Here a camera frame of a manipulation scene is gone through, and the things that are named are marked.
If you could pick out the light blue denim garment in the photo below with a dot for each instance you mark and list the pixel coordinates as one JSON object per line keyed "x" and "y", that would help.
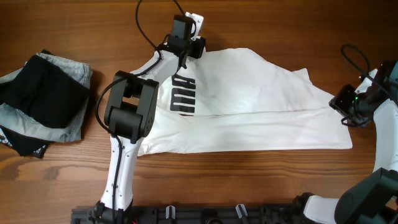
{"x": 19, "y": 122}

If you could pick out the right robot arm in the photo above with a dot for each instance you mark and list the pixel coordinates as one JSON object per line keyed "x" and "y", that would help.
{"x": 365, "y": 202}

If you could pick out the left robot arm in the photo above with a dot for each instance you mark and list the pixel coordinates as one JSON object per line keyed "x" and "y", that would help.
{"x": 129, "y": 117}

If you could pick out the black folded garment on top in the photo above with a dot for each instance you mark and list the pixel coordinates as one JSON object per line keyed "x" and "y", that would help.
{"x": 46, "y": 93}

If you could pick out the white t-shirt with black print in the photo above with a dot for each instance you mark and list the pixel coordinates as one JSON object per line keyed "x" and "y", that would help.
{"x": 234, "y": 100}

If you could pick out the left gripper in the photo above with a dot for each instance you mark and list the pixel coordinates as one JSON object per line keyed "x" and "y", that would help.
{"x": 199, "y": 46}

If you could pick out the black patterned garment at bottom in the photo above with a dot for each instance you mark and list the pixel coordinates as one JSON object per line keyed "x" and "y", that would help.
{"x": 25, "y": 146}

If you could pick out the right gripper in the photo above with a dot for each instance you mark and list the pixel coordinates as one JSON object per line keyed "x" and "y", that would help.
{"x": 341, "y": 103}

